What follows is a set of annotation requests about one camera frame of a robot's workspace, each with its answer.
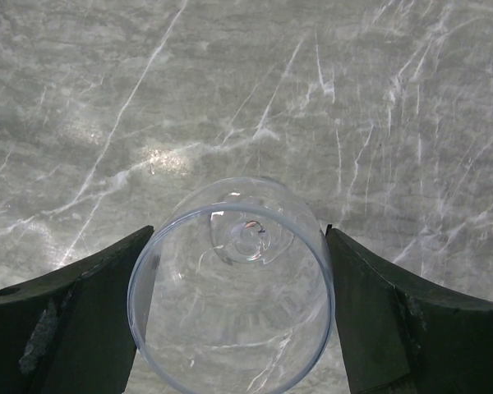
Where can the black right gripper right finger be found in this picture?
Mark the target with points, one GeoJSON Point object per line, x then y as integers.
{"type": "Point", "coordinates": [400, 333]}

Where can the clear wine glass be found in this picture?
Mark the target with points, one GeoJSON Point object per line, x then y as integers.
{"type": "Point", "coordinates": [235, 292]}

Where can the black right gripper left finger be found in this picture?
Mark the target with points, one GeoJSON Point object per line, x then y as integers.
{"type": "Point", "coordinates": [67, 331]}

